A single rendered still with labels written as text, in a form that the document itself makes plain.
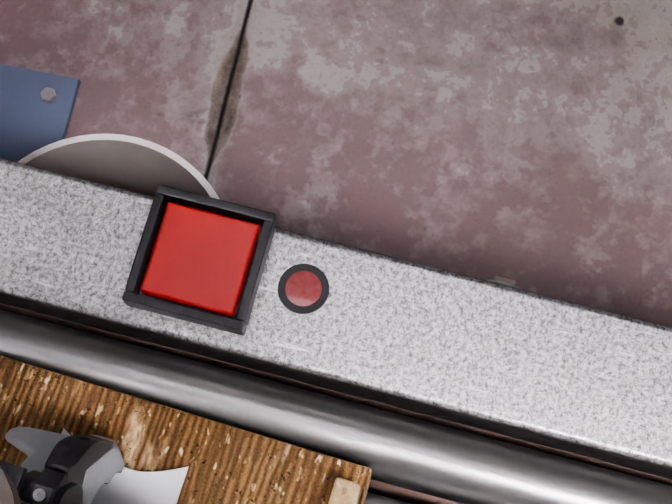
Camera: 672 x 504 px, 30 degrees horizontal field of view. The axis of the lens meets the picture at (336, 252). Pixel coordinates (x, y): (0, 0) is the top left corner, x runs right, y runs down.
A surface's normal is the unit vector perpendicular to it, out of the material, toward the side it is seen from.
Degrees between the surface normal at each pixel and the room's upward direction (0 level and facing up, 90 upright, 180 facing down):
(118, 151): 87
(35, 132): 0
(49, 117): 0
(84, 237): 0
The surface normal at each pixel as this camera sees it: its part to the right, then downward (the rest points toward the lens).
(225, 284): -0.02, -0.27
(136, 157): -0.21, 0.93
